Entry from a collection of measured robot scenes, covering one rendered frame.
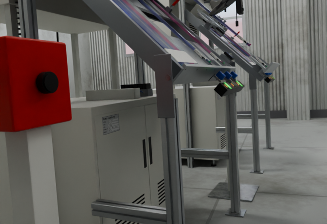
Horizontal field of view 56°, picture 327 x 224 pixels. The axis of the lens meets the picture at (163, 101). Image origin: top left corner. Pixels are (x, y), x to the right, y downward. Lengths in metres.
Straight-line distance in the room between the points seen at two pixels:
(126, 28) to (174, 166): 0.42
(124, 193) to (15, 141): 0.65
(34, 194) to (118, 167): 0.56
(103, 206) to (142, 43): 0.51
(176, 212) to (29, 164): 0.44
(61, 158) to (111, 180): 0.19
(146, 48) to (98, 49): 5.04
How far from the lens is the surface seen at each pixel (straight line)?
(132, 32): 0.92
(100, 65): 5.88
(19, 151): 0.63
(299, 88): 4.79
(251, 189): 1.98
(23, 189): 0.64
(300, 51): 4.80
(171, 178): 0.88
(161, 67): 0.82
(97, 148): 1.04
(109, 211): 1.02
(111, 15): 0.97
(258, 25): 5.10
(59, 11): 1.45
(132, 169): 1.23
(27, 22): 1.14
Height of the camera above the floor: 0.69
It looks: 4 degrees down
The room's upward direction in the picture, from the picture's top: 4 degrees counter-clockwise
